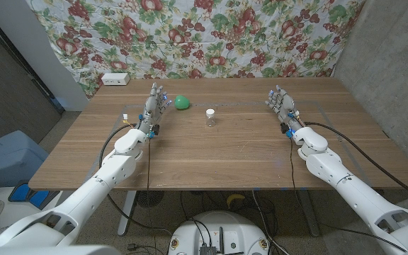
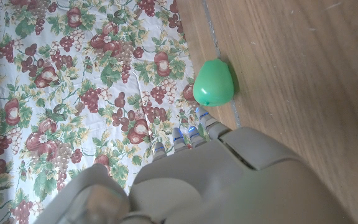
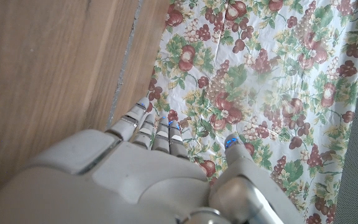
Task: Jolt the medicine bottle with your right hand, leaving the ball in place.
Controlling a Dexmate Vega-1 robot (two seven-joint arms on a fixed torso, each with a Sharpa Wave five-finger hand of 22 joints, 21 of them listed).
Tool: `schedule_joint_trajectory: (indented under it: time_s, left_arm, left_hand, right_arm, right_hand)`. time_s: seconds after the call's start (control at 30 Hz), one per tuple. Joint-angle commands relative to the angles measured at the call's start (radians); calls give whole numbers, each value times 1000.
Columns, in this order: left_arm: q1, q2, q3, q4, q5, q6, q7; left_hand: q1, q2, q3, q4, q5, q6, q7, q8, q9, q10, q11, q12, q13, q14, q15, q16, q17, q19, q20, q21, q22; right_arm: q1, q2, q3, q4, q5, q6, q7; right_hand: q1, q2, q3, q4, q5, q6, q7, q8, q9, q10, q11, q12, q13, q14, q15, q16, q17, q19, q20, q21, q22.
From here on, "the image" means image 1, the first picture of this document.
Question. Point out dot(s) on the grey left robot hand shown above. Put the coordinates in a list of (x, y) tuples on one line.
[(151, 108)]

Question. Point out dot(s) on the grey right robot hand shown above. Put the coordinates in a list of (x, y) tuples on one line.
[(284, 106)]

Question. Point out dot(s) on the clear medicine bottle white cap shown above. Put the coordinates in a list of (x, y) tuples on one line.
[(210, 117)]

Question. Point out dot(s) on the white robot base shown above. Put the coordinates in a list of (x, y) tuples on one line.
[(225, 230)]

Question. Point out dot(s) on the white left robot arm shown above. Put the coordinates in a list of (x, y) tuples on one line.
[(94, 187)]

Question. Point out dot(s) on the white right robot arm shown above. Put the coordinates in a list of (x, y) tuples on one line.
[(345, 184)]

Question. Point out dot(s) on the green ball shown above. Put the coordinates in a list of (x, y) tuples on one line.
[(182, 102)]

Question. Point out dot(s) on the white power strip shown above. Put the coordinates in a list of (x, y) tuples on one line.
[(115, 79)]

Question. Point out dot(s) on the floral fruit print backdrop cloth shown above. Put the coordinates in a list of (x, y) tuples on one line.
[(197, 35)]

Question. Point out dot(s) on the black round fan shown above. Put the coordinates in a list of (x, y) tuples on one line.
[(149, 198)]

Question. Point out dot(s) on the yellow curved object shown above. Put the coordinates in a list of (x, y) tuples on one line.
[(235, 198)]

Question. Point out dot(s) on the white table leg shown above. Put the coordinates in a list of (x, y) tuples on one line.
[(126, 212)]

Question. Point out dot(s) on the grey table leg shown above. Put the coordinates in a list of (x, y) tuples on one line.
[(308, 212)]

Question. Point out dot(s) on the blue plastic bin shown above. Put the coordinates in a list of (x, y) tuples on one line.
[(9, 159)]

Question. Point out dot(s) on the blue foot pedals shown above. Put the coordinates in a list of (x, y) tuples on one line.
[(23, 193)]

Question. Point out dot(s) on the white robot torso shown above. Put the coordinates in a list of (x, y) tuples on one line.
[(48, 250)]

